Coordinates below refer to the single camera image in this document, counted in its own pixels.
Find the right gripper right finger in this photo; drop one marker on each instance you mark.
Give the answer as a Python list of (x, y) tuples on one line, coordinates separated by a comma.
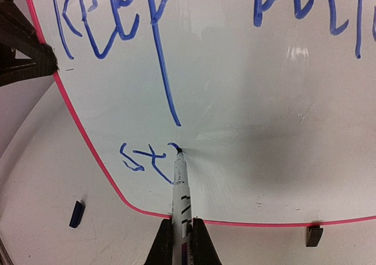
[(204, 252)]

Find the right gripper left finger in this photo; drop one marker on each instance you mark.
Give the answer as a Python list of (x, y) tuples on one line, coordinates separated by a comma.
[(161, 251)]

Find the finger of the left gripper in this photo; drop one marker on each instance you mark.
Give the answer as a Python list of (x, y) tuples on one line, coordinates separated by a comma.
[(18, 34), (18, 70)]

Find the whiteboard marker white blue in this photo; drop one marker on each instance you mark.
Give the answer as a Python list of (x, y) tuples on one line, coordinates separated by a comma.
[(181, 213)]

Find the pink framed whiteboard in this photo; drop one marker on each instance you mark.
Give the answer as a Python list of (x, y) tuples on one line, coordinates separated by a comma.
[(271, 101)]

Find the wire whiteboard stand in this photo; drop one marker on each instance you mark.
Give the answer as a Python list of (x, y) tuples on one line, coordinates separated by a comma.
[(313, 235)]

